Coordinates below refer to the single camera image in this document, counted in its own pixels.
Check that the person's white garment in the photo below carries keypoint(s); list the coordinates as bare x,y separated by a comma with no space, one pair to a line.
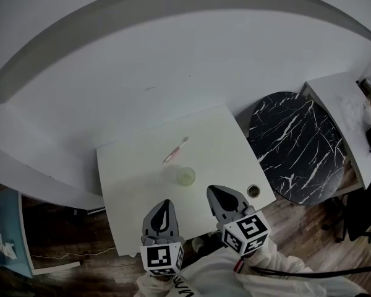
216,277

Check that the black office chair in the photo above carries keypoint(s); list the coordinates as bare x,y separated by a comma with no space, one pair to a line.
361,209

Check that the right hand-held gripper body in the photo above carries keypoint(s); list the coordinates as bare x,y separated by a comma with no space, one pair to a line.
249,232

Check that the white crumpled bag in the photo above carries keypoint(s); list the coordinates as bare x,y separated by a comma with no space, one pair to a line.
1,246

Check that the white square table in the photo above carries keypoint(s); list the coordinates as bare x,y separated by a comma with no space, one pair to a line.
126,178

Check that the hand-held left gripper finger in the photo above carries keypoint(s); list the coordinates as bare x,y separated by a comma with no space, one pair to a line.
174,227
146,227

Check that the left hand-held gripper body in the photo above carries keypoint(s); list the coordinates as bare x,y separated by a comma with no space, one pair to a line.
157,257

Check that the clear cup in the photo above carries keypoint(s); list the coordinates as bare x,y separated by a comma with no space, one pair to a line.
185,176

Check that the light blue table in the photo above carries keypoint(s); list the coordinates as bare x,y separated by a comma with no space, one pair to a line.
6,209

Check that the white rectangular table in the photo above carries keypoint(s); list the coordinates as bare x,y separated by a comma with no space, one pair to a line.
337,104

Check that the person's white shoe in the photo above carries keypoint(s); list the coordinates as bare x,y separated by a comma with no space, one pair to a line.
198,244

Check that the black marble round table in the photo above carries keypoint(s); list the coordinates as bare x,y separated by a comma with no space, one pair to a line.
296,147

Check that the clear plastic bag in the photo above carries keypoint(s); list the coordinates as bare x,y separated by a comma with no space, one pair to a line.
354,113

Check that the person's right forearm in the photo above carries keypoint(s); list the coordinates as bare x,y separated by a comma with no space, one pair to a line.
272,265

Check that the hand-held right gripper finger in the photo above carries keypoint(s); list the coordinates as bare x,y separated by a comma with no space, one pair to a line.
241,204
212,209

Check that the pink toothbrush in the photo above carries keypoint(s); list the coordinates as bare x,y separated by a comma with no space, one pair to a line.
174,152

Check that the person's left forearm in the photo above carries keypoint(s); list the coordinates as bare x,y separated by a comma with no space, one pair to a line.
154,285

